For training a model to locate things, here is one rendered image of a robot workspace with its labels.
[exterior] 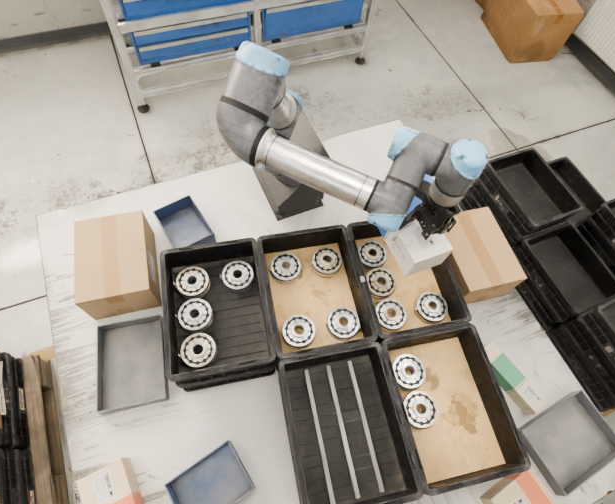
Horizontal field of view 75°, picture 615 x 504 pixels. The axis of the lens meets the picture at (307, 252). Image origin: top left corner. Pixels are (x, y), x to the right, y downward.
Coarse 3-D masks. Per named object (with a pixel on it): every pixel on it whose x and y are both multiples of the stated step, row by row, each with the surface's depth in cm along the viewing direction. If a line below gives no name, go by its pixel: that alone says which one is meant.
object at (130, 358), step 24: (120, 336) 134; (144, 336) 134; (96, 360) 125; (120, 360) 130; (144, 360) 131; (96, 384) 122; (120, 384) 127; (144, 384) 127; (96, 408) 119; (120, 408) 120
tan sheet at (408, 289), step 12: (360, 240) 143; (384, 240) 143; (384, 264) 139; (396, 264) 139; (396, 276) 137; (408, 276) 138; (420, 276) 138; (432, 276) 138; (396, 288) 135; (408, 288) 135; (420, 288) 136; (432, 288) 136; (408, 300) 133; (408, 312) 131; (408, 324) 130; (420, 324) 130; (432, 324) 130
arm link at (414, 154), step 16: (400, 128) 85; (400, 144) 84; (416, 144) 83; (432, 144) 83; (448, 144) 84; (400, 160) 85; (416, 160) 83; (432, 160) 83; (400, 176) 84; (416, 176) 84; (432, 176) 86
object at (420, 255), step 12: (420, 228) 110; (396, 240) 111; (420, 240) 108; (432, 240) 108; (444, 240) 109; (396, 252) 113; (408, 252) 106; (420, 252) 106; (432, 252) 107; (444, 252) 107; (408, 264) 108; (420, 264) 108; (432, 264) 112
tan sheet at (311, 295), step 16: (272, 256) 137; (304, 256) 138; (304, 272) 135; (272, 288) 132; (288, 288) 132; (304, 288) 133; (320, 288) 133; (336, 288) 134; (288, 304) 130; (304, 304) 130; (320, 304) 130; (336, 304) 131; (352, 304) 131; (320, 320) 128; (320, 336) 126
